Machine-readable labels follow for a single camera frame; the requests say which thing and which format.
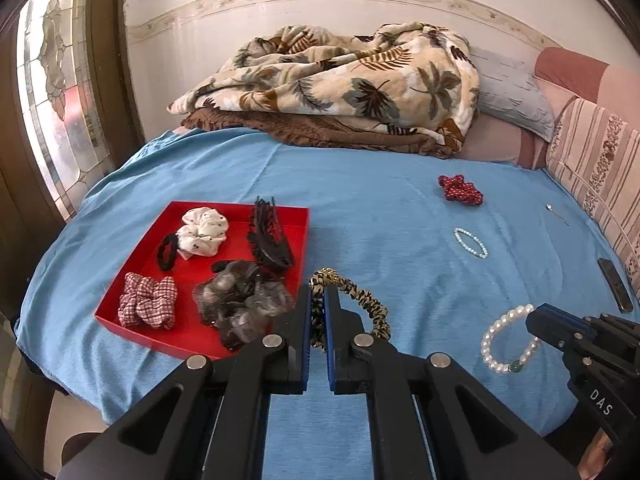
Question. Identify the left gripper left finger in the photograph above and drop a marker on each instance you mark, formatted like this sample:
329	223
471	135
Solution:
288	367

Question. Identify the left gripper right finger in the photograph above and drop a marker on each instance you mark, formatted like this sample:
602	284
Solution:
349	370

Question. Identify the grey brown sheer scrunchie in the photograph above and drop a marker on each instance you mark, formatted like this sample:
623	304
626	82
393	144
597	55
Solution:
241	301

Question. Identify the red plaid scrunchie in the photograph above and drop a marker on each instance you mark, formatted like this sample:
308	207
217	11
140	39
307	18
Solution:
147	301

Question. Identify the small black scrunchie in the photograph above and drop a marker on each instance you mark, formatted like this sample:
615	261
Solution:
167	252

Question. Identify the red polka dot scrunchie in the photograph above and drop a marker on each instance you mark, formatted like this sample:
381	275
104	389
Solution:
457	189

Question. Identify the person's right hand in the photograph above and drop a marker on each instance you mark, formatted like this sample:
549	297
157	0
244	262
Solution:
595	456

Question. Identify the black remote control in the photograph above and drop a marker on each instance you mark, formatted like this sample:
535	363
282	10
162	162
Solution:
617	287

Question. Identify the red tray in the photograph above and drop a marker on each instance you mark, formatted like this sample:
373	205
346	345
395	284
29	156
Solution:
188	336

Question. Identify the black hair claw clip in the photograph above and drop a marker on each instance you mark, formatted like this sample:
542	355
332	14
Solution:
268	244

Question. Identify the white dotted scrunchie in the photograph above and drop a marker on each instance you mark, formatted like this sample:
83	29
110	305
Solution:
202	232

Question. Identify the silver hair pin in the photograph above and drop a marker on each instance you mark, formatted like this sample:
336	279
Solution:
550	208

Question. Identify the blue bed sheet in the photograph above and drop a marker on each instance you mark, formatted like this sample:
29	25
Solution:
464	390

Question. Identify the striped floral pillow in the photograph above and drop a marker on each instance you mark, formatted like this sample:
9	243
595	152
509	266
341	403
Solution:
594	155

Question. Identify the brown ruffled blanket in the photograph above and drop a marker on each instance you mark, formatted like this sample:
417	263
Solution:
319	132

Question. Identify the grey pillow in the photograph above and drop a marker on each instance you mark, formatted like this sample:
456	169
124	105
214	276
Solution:
508	91

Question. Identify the pink maroon pillow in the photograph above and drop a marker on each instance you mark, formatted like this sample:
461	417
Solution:
560	76

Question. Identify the leaf patterned blanket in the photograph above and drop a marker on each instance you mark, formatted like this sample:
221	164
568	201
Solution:
408	79

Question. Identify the stained glass window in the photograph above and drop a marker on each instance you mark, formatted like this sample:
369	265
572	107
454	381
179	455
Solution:
57	100

